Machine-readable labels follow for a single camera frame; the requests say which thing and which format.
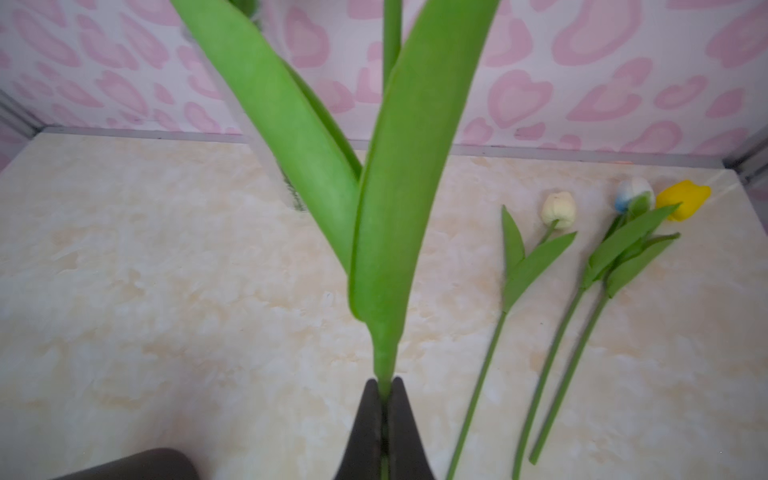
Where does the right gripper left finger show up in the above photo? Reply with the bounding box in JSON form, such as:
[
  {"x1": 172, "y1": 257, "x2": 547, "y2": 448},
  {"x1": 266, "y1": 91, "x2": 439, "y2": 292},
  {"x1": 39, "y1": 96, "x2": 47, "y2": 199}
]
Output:
[{"x1": 334, "y1": 379, "x2": 383, "y2": 480}]

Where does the corner aluminium post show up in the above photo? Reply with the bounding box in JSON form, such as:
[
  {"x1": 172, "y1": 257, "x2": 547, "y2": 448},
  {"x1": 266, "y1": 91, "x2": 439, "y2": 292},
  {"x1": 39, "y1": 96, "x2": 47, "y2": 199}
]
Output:
[
  {"x1": 723, "y1": 127, "x2": 767, "y2": 185},
  {"x1": 0, "y1": 91, "x2": 46, "y2": 139}
]

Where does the right corner aluminium post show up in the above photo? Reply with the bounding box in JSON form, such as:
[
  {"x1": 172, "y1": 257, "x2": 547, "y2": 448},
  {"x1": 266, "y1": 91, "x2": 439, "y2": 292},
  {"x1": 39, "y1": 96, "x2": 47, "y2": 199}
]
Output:
[{"x1": 723, "y1": 127, "x2": 767, "y2": 185}]

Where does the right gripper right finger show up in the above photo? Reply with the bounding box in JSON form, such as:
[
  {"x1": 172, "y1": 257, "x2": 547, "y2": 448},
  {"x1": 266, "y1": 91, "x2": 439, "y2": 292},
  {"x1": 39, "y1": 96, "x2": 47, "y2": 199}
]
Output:
[{"x1": 383, "y1": 377, "x2": 435, "y2": 480}]

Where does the left corner aluminium post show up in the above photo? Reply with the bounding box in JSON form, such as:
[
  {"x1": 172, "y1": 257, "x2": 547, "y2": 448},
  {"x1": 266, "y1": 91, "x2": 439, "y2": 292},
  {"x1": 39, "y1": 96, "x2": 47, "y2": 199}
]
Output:
[{"x1": 0, "y1": 91, "x2": 46, "y2": 139}]

